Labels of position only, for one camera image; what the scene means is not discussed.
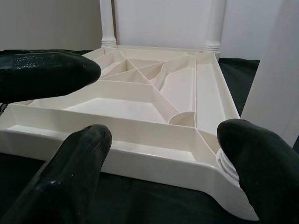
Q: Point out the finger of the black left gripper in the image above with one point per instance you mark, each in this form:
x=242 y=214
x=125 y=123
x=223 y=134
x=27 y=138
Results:
x=46 y=72

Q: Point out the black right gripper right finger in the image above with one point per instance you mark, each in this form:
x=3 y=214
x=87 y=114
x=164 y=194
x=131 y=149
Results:
x=264 y=168

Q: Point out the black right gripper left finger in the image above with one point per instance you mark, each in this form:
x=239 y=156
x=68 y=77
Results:
x=65 y=177

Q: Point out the white plastic table leg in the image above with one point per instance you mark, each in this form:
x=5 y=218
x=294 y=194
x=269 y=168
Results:
x=275 y=81
x=215 y=23
x=108 y=23

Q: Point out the white plastic table top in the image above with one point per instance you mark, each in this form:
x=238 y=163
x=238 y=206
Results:
x=140 y=105

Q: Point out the black table cloth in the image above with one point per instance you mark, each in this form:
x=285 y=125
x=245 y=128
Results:
x=116 y=205

